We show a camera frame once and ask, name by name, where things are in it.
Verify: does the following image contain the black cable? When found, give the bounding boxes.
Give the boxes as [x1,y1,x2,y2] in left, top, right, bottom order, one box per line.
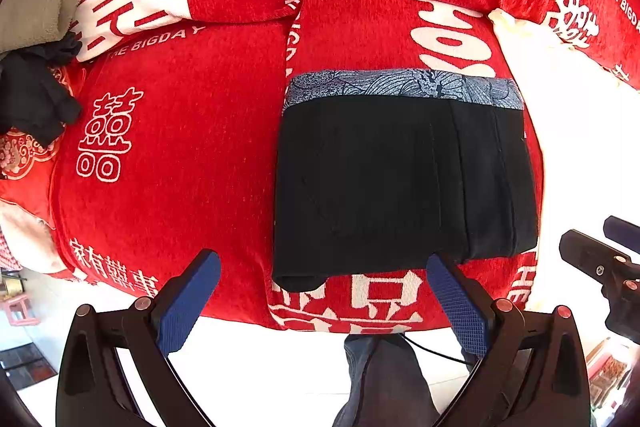
[400,333,473,367]

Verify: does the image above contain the pink stool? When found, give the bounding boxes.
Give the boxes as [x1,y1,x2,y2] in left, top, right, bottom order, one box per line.
[0,297,40,329]

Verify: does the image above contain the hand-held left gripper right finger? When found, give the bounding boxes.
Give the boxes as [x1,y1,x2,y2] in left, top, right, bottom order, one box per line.
[425,252,593,427]

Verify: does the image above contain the grey towel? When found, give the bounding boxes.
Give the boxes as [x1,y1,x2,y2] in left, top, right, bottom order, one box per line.
[0,0,84,56]

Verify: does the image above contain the red patterned pillow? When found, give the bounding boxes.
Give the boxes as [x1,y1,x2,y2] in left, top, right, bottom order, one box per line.
[0,127,62,230]

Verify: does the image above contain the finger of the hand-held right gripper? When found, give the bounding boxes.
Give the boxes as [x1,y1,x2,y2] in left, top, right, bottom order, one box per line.
[559,229,640,300]
[602,215,640,254]

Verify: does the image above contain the red printed blanket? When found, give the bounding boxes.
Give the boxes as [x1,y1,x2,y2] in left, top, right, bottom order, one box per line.
[0,0,640,334]

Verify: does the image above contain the dark cloth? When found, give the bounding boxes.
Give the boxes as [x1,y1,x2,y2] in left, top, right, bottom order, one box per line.
[0,32,84,148]

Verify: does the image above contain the black pants with blue waistband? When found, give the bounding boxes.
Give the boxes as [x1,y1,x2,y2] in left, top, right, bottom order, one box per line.
[272,68,541,293]

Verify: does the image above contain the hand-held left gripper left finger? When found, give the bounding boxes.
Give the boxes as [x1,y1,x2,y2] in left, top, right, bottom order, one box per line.
[55,248,222,427]

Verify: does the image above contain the peach blanket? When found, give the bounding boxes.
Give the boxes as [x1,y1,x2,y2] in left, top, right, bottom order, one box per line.
[487,7,640,314]

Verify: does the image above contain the person's leg in jeans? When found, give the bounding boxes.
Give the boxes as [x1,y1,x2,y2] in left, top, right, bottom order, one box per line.
[332,333,442,427]

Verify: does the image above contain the white cloth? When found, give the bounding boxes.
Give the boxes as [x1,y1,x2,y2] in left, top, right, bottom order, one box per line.
[0,199,67,274]

